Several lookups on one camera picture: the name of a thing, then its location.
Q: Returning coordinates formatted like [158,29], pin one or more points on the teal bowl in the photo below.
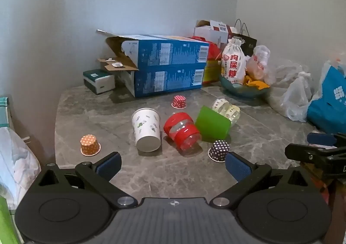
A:
[243,91]

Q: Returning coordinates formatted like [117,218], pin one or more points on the orange snack packets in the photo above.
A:
[256,83]

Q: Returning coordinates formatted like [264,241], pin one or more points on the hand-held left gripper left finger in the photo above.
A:
[109,166]

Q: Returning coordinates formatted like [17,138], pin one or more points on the green plastic cup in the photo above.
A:
[213,125]

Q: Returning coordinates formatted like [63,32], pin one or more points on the red dotted small paper cup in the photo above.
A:
[179,101]

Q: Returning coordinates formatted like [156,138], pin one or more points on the blue cardboard box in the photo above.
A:
[167,80]
[167,50]

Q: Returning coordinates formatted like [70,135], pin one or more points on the red clear plastic cup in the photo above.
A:
[182,132]

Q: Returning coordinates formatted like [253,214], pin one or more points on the blue plastic bag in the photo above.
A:
[328,103]

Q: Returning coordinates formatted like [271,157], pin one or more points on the white plastic bag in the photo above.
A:
[15,164]

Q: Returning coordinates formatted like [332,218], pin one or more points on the white printed paper cup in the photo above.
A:
[146,130]

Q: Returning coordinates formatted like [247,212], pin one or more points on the red patterned cloth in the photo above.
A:
[321,188]

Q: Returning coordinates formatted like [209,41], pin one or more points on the white red cardboard box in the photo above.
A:
[212,30]

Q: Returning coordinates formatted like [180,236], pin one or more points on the red package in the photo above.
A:
[213,49]

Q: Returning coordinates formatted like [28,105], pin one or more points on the green white tissue box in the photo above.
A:
[98,81]

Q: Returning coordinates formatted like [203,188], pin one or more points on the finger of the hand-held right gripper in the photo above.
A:
[320,139]
[308,154]

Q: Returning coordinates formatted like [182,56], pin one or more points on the yellow box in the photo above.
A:
[212,72]

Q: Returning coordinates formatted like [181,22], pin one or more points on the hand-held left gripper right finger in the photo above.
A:
[239,167]

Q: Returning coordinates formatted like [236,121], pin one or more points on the clear printed plastic cup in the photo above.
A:
[228,109]

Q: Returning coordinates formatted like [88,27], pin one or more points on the clear plastic bag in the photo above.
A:
[293,95]

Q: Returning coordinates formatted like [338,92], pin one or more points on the pink snack plastic bag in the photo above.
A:
[258,64]

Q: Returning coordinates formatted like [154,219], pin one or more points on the teal checked cloth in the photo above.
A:
[4,110]

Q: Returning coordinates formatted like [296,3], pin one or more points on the orange dotted small paper cup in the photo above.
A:
[90,145]

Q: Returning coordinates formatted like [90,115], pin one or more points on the dark dotted small paper cup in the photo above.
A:
[219,150]

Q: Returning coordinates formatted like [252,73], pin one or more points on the black paper bag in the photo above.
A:
[247,41]

